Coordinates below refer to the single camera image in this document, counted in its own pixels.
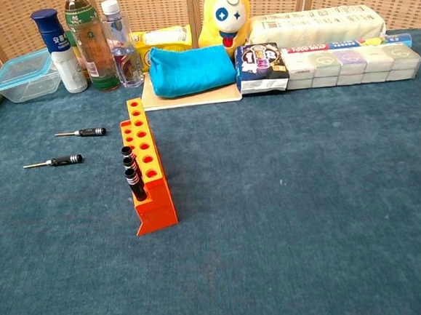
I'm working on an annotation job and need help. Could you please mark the yellow snack box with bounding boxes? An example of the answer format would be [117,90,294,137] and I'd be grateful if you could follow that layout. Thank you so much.
[129,23,196,75]

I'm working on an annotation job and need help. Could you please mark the blue felt table cover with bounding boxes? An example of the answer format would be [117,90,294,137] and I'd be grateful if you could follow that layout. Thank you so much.
[0,27,421,315]

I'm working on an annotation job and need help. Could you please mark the orange bit holder rack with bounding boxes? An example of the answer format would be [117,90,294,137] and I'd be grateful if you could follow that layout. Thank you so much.
[117,95,180,238]

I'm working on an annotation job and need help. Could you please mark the folded blue cloth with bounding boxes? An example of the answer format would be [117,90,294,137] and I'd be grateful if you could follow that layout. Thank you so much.
[146,41,238,100]

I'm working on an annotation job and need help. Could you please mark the rattan folding screen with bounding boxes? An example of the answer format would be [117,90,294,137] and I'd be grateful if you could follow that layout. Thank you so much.
[0,0,421,73]

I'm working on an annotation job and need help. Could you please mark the plastic food wrap box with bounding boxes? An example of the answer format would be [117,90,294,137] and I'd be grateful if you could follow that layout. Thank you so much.
[280,32,414,58]

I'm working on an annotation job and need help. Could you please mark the yellow plush toy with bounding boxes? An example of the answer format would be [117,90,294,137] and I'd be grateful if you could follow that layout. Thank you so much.
[194,0,263,60]

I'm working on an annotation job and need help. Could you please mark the purple sanitary pad pack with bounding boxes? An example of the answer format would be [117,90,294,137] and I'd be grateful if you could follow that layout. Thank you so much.
[233,41,292,96]

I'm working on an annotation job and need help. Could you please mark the beige wooden board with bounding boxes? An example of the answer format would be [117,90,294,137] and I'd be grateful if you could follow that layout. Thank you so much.
[140,65,244,113]

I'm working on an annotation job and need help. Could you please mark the white bottle blue cap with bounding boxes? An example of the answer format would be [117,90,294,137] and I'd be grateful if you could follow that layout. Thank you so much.
[30,6,89,97]

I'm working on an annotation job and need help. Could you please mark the green label tea bottle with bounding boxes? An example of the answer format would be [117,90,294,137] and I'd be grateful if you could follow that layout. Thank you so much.
[63,0,122,95]

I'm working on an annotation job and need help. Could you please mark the large white tissue pack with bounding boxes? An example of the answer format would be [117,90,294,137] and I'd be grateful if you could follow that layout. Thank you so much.
[248,1,387,48]

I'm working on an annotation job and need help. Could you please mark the clear container blue lid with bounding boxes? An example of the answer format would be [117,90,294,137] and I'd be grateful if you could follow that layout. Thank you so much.
[0,47,65,105]

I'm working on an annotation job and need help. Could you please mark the dark green pack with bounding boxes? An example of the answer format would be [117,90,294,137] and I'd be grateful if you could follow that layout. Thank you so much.
[63,28,78,49]

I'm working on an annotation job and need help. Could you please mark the clear water bottle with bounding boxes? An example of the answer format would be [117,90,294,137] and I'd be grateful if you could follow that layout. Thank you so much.
[100,0,146,90]

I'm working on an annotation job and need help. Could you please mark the pastel pocket tissue multipack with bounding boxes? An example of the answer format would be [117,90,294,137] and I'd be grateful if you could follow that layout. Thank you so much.
[282,41,421,91]

